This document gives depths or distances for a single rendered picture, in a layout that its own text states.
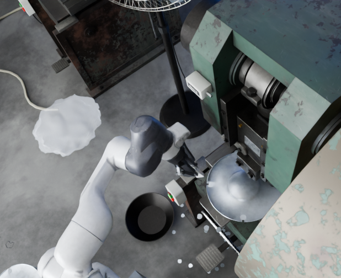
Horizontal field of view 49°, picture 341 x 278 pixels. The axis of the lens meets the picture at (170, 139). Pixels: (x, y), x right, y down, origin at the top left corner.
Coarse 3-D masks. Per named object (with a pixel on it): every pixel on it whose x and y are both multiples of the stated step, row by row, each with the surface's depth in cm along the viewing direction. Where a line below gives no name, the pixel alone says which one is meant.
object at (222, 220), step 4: (204, 196) 146; (200, 200) 146; (204, 200) 145; (208, 200) 145; (204, 204) 144; (208, 204) 144; (208, 208) 143; (212, 208) 143; (208, 212) 143; (212, 212) 142; (216, 212) 142; (212, 216) 142; (216, 216) 141; (220, 216) 141; (224, 216) 141; (216, 220) 141; (220, 220) 140; (224, 220) 140; (228, 220) 140; (220, 224) 140; (224, 224) 139
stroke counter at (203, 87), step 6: (198, 72) 106; (186, 78) 105; (192, 78) 105; (198, 78) 104; (204, 78) 104; (192, 84) 104; (198, 84) 103; (204, 84) 103; (210, 84) 103; (198, 90) 103; (204, 90) 103; (210, 90) 105; (198, 96) 106; (204, 96) 105; (210, 96) 103
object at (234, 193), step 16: (224, 160) 152; (208, 176) 149; (224, 176) 148; (240, 176) 146; (208, 192) 146; (224, 192) 145; (240, 192) 143; (256, 192) 142; (272, 192) 142; (224, 208) 142; (240, 208) 141; (256, 208) 140
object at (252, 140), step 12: (252, 108) 116; (240, 120) 116; (252, 120) 114; (264, 120) 111; (240, 132) 123; (252, 132) 114; (264, 132) 111; (240, 144) 127; (252, 144) 120; (240, 156) 130; (252, 156) 128; (252, 168) 127
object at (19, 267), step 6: (18, 264) 196; (24, 264) 196; (6, 270) 196; (12, 270) 196; (18, 270) 195; (24, 270) 195; (30, 270) 194; (36, 270) 193; (0, 276) 195; (6, 276) 195; (12, 276) 194; (18, 276) 194; (24, 276) 193; (30, 276) 192; (36, 276) 192
